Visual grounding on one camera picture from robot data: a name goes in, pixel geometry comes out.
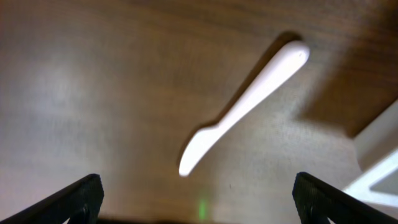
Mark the white plastic cutlery tray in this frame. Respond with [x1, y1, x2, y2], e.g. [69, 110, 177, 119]
[343, 100, 397, 218]

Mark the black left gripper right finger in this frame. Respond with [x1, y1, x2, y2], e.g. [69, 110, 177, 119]
[292, 172, 397, 224]

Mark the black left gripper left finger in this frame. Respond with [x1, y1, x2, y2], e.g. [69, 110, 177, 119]
[1, 174, 104, 224]

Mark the pink handled utensil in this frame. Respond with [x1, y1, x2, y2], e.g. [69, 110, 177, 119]
[178, 40, 310, 177]

